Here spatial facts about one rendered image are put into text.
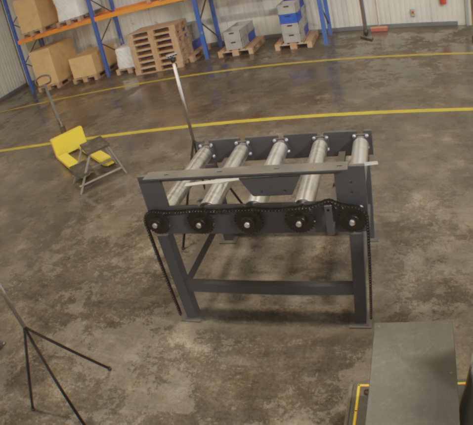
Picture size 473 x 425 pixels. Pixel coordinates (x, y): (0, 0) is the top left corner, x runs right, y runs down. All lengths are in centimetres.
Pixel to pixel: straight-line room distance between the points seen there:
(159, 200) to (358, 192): 118
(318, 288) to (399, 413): 145
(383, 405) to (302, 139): 226
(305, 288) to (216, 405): 92
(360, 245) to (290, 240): 134
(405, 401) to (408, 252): 211
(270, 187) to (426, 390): 144
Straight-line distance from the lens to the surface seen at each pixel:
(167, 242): 305
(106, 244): 466
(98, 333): 369
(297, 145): 352
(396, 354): 191
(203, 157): 354
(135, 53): 1102
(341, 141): 346
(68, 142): 730
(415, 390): 180
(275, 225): 275
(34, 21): 1299
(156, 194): 289
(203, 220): 279
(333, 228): 261
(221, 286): 316
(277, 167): 255
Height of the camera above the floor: 232
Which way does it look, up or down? 29 degrees down
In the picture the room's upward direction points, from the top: 13 degrees counter-clockwise
